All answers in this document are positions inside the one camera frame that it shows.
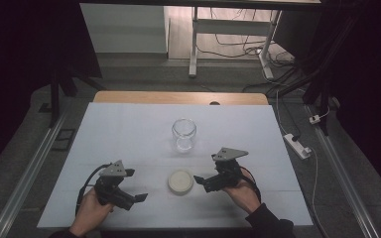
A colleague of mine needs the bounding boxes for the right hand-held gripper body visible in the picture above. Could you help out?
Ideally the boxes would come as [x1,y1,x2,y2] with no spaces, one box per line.
[203,146,250,194]

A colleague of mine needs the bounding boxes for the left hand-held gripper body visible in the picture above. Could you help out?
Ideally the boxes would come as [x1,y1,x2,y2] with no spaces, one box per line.
[93,160,137,211]

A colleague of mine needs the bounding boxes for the beige round jar lid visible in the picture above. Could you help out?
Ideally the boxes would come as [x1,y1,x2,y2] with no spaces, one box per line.
[167,169,195,196]

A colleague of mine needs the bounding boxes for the clear glass jar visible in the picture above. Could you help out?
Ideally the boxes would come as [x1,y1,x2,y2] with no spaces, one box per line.
[171,117,198,154]

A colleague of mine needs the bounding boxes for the person's right hand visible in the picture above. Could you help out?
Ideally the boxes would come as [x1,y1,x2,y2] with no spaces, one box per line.
[222,168,263,215]

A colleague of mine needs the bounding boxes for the person's left hand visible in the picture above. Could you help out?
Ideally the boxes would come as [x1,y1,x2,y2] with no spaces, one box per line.
[68,187,116,238]

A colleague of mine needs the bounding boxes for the white table cover sheet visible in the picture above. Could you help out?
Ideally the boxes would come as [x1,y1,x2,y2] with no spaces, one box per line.
[37,101,314,230]

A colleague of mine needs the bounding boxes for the white power strip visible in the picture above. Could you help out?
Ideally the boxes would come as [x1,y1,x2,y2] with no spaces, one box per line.
[283,132,313,161]

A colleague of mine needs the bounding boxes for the wooden table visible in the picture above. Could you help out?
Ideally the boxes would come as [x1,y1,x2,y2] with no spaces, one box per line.
[92,90,270,106]

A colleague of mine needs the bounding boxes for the black metal stand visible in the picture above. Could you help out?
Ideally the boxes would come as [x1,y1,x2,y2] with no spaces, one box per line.
[39,63,97,129]
[301,13,363,137]

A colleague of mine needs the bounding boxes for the black curtain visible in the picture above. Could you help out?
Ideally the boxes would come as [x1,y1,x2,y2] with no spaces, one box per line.
[320,0,381,204]
[0,0,104,181]

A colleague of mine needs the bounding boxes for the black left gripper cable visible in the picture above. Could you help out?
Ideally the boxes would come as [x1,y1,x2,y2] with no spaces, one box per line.
[74,163,114,216]

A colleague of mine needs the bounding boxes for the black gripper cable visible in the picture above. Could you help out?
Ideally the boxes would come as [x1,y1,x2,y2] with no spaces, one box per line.
[239,166,263,204]
[74,163,114,216]

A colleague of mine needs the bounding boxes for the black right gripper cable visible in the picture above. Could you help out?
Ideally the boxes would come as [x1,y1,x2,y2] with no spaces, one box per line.
[239,166,263,204]

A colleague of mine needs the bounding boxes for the aluminium floor rail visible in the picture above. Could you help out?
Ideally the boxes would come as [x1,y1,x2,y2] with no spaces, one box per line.
[0,108,69,238]
[305,104,381,238]

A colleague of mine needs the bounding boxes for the white power cable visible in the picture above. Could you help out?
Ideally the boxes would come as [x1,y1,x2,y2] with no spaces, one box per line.
[275,88,321,213]

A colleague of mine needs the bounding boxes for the tangle of floor cables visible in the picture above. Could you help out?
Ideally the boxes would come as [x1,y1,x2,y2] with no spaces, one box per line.
[195,7,296,67]

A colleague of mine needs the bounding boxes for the white desk frame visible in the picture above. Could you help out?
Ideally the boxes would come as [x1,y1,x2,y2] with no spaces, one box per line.
[188,6,283,80]

